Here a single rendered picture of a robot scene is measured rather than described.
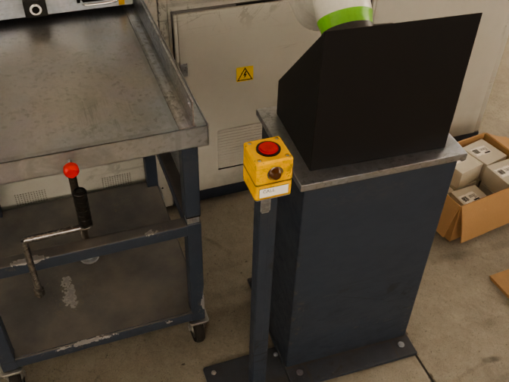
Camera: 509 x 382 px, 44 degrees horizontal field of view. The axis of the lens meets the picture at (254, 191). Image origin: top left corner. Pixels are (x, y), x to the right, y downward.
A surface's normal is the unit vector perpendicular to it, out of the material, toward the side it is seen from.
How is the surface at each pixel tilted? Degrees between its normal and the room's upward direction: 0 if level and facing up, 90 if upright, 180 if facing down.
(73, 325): 0
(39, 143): 0
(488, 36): 90
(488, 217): 74
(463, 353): 0
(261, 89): 90
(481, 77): 90
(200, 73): 90
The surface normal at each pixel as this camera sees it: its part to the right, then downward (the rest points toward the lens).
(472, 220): 0.45, 0.31
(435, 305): 0.03, -0.76
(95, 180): 0.34, 0.62
